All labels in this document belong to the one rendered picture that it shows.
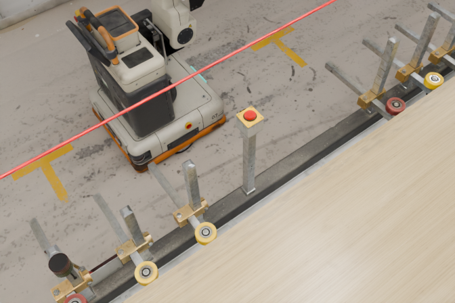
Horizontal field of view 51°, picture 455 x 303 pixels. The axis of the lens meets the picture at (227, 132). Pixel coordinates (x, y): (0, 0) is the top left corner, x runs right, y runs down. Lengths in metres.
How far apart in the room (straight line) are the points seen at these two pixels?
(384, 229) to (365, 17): 2.44
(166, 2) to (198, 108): 0.70
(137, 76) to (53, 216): 1.05
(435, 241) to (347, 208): 0.32
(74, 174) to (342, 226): 1.84
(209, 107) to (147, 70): 0.62
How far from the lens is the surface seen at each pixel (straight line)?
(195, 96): 2.94
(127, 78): 2.39
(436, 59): 2.57
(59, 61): 3.78
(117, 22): 2.53
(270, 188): 2.10
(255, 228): 1.77
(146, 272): 1.72
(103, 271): 1.92
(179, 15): 2.56
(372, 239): 1.81
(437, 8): 2.84
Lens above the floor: 2.51
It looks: 54 degrees down
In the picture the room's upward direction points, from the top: 2 degrees counter-clockwise
